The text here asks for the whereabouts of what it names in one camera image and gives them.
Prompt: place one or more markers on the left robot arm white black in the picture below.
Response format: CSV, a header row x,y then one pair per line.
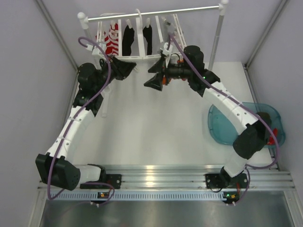
x,y
55,166

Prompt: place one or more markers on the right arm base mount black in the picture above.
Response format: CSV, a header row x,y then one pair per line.
x,y
214,180

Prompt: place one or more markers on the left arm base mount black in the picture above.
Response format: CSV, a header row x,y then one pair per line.
x,y
114,179

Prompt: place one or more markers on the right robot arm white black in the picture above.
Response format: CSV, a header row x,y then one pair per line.
x,y
252,128

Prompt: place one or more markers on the blue plastic basin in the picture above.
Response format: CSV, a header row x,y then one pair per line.
x,y
223,132

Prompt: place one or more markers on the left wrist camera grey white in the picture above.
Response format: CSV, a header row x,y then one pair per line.
x,y
95,51

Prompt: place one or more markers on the black sock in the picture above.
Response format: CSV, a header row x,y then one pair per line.
x,y
127,41
147,33

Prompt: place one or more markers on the aluminium mounting rail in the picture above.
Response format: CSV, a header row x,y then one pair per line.
x,y
192,177

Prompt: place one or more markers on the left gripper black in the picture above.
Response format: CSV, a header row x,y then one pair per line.
x,y
125,68

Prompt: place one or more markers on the brown sock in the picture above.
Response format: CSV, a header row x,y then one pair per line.
x,y
265,117

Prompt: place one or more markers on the grey sock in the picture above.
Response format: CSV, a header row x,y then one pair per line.
x,y
169,28

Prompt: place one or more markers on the slotted grey cable duct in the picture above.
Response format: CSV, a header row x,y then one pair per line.
x,y
147,196

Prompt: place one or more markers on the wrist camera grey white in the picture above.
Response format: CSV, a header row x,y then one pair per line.
x,y
95,51
166,50

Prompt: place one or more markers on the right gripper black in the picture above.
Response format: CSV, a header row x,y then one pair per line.
x,y
156,82

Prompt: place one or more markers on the white plastic sock hanger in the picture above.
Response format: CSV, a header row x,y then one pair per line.
x,y
138,21

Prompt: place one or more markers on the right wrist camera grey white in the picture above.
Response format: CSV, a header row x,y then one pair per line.
x,y
166,50

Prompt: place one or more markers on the red white striped sock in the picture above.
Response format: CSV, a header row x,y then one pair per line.
x,y
112,40
100,37

